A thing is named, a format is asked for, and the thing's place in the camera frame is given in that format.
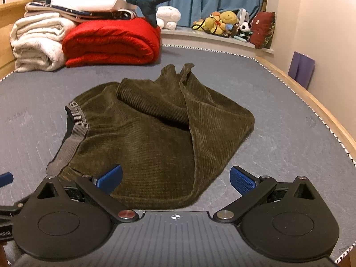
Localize dark olive corduroy pants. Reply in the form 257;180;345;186
46;63;255;209

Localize grey bed mattress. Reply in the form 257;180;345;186
1;47;355;259

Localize cream folded blanket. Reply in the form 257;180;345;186
10;13;76;72

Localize red folded blanket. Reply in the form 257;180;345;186
62;18;160;68

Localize panda plush toy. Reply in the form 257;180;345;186
239;22;253;41

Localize dark red cushion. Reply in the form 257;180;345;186
250;12;276;49

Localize yellow plush toy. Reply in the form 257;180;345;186
191;11;239;37

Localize navy striped folded cloth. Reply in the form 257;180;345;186
24;2;137;23

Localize white plush toy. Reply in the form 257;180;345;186
156;6;181;30

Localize white folded pillow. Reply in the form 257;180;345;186
50;0;137;12

